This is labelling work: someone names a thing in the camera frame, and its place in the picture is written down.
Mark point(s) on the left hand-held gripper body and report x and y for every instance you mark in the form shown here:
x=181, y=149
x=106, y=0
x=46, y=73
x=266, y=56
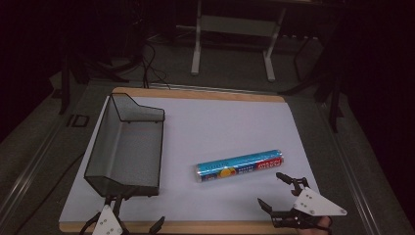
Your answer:
x=106, y=222

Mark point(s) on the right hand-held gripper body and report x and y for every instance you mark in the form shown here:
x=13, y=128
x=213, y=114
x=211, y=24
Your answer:
x=315, y=205

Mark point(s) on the blue and red foil roll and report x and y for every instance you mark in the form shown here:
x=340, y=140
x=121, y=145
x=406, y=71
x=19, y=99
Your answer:
x=239, y=165

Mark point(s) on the person's right hand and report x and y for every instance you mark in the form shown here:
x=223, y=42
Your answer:
x=318, y=228

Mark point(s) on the black metal stand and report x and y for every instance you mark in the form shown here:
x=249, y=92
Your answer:
x=334, y=104

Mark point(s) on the white table mat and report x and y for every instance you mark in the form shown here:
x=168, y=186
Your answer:
x=208, y=130

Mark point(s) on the white metal stand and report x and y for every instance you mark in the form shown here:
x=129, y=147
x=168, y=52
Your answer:
x=235, y=29

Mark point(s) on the black floor bracket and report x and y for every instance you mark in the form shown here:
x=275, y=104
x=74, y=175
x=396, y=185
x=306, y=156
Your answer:
x=78, y=120

